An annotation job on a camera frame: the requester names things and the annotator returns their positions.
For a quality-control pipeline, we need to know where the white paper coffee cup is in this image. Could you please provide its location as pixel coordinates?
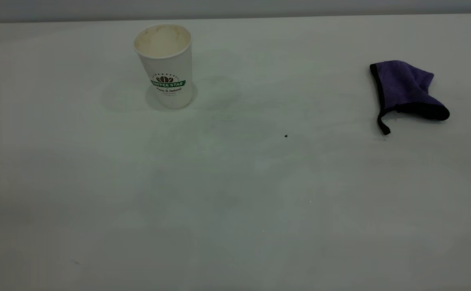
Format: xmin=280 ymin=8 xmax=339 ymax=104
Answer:
xmin=133 ymin=23 xmax=193 ymax=110

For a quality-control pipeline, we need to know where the purple cloth with black trim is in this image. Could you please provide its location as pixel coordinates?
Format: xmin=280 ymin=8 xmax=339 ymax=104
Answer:
xmin=370 ymin=60 xmax=450 ymax=135

